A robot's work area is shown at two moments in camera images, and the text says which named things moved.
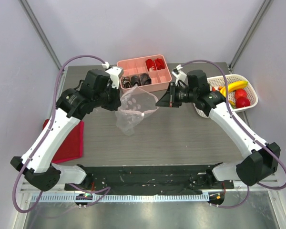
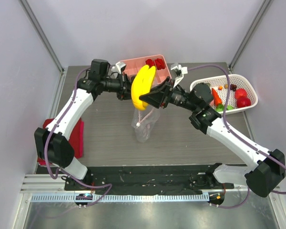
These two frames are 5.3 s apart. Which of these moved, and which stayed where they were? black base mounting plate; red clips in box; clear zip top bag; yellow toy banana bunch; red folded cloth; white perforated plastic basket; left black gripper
Moved: left black gripper; yellow toy banana bunch; clear zip top bag
Stayed: white perforated plastic basket; red folded cloth; red clips in box; black base mounting plate
